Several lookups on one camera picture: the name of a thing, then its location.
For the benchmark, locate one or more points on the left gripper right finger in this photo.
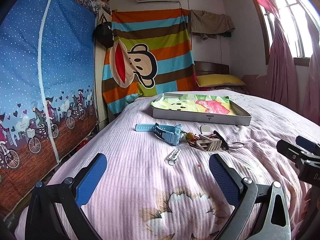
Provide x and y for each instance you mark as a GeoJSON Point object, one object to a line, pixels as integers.
{"type": "Point", "coordinates": [272, 220]}

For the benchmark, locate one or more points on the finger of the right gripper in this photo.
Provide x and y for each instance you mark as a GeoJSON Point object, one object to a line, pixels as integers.
{"type": "Point", "coordinates": [312, 147]}
{"type": "Point", "coordinates": [292, 153]}

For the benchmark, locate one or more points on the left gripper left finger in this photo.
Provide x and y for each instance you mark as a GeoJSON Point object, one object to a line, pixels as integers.
{"type": "Point", "coordinates": [43, 220]}

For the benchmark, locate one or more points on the silver key rings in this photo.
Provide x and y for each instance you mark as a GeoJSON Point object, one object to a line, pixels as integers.
{"type": "Point", "coordinates": [236, 144]}

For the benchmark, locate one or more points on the beige hair claw clip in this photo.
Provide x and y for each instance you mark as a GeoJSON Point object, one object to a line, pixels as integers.
{"type": "Point", "coordinates": [208, 143]}

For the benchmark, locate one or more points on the light blue smart watch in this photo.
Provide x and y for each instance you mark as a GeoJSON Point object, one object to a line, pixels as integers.
{"type": "Point", "coordinates": [169, 134]}

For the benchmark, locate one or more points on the pink curtain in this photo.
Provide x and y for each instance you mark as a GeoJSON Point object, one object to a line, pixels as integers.
{"type": "Point", "coordinates": [282, 78]}

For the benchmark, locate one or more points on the floral pillow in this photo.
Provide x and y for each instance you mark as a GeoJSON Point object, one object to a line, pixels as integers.
{"type": "Point", "coordinates": [238, 89]}

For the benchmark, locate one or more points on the colourful cartoon cloth liner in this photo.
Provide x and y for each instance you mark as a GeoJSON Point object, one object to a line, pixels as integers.
{"type": "Point", "coordinates": [197, 103]}

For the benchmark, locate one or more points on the grey cardboard tray box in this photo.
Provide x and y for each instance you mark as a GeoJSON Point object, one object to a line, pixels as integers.
{"type": "Point", "coordinates": [242, 118]}

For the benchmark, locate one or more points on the white small hair clip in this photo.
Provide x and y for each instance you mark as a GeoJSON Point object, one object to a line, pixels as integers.
{"type": "Point", "coordinates": [173, 156]}

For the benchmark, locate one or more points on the yellow pillow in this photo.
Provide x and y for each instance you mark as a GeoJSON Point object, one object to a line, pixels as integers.
{"type": "Point", "coordinates": [215, 80]}

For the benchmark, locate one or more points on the dark wooden headboard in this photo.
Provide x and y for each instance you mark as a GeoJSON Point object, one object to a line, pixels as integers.
{"type": "Point", "coordinates": [206, 68]}

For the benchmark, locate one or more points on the brown hanging cloth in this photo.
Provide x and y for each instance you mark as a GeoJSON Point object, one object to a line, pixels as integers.
{"type": "Point", "coordinates": [208, 23]}

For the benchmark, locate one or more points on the striped monkey blanket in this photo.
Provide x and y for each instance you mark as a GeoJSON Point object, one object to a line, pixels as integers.
{"type": "Point", "coordinates": [151, 55]}

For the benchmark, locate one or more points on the blue fabric wardrobe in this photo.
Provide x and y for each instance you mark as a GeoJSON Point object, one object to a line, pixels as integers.
{"type": "Point", "coordinates": [47, 90]}

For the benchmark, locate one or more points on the black hanging bag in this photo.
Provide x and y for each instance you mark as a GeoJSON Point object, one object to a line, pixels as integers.
{"type": "Point", "coordinates": [103, 32]}

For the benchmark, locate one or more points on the window frame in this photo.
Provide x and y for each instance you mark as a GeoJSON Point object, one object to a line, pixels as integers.
{"type": "Point", "coordinates": [293, 16]}

